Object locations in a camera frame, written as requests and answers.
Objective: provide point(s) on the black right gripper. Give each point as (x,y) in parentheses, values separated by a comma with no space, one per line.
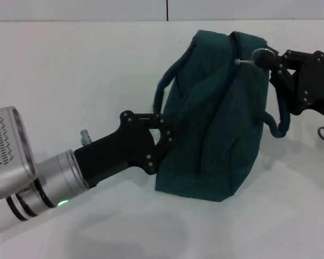
(313,83)

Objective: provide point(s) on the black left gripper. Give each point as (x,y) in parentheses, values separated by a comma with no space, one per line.
(116,151)

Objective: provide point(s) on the dark teal fabric lunch bag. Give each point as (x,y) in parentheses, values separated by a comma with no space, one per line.
(218,135)

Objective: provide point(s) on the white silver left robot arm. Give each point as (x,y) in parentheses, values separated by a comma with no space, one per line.
(51,183)

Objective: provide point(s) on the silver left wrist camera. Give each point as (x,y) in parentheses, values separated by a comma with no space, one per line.
(8,151)

